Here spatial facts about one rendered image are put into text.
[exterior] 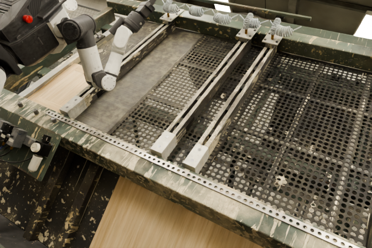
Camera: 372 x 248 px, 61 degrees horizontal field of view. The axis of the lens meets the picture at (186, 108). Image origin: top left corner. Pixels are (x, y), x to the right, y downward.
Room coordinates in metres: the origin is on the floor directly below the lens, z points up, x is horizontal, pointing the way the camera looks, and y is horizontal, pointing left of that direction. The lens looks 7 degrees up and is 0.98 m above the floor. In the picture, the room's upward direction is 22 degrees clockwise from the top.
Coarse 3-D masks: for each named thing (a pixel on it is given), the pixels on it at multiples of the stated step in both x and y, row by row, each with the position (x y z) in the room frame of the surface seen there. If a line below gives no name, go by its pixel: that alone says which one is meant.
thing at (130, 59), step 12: (168, 0) 2.07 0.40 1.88; (180, 12) 2.20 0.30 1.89; (168, 24) 2.17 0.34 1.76; (156, 36) 2.09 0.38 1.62; (132, 48) 2.01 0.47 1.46; (144, 48) 2.03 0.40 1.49; (132, 60) 1.96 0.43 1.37; (120, 72) 1.91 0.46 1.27; (84, 96) 1.73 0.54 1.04; (96, 96) 1.81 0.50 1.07; (60, 108) 1.69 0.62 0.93; (72, 108) 1.68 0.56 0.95; (84, 108) 1.76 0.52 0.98
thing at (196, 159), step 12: (276, 24) 1.79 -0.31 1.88; (276, 36) 1.87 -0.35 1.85; (264, 48) 1.86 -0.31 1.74; (276, 48) 1.91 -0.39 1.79; (264, 60) 1.78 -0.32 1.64; (252, 72) 1.76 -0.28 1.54; (240, 84) 1.67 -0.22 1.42; (252, 84) 1.70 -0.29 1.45; (240, 96) 1.60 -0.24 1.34; (228, 108) 1.56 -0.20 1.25; (216, 120) 1.51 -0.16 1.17; (228, 120) 1.53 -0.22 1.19; (204, 132) 1.47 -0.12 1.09; (216, 132) 1.46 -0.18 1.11; (204, 144) 1.47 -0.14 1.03; (192, 156) 1.39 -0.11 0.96; (204, 156) 1.40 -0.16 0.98; (192, 168) 1.36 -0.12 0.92
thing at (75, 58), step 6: (108, 36) 2.23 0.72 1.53; (102, 42) 2.20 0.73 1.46; (78, 54) 2.08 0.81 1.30; (66, 60) 2.05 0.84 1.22; (72, 60) 2.04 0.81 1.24; (78, 60) 2.08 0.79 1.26; (60, 66) 2.01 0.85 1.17; (66, 66) 2.02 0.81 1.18; (54, 72) 1.97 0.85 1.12; (60, 72) 1.99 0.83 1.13; (42, 78) 1.94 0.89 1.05; (48, 78) 1.94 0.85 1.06; (36, 84) 1.91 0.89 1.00; (42, 84) 1.91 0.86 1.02; (24, 90) 1.88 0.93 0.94; (30, 90) 1.87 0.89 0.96; (36, 90) 1.90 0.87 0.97; (24, 96) 1.85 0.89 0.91
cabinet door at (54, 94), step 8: (64, 72) 2.00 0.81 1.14; (72, 72) 1.99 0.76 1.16; (80, 72) 1.98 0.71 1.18; (56, 80) 1.95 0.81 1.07; (64, 80) 1.95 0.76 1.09; (72, 80) 1.94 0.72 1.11; (80, 80) 1.93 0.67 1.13; (40, 88) 1.91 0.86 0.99; (48, 88) 1.91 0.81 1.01; (56, 88) 1.90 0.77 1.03; (64, 88) 1.89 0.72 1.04; (72, 88) 1.89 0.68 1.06; (80, 88) 1.88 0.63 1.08; (32, 96) 1.87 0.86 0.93; (40, 96) 1.86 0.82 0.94; (48, 96) 1.86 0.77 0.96; (56, 96) 1.85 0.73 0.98; (64, 96) 1.84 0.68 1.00; (72, 96) 1.83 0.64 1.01; (40, 104) 1.81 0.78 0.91; (48, 104) 1.81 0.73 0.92; (56, 104) 1.80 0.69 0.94; (64, 104) 1.80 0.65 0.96
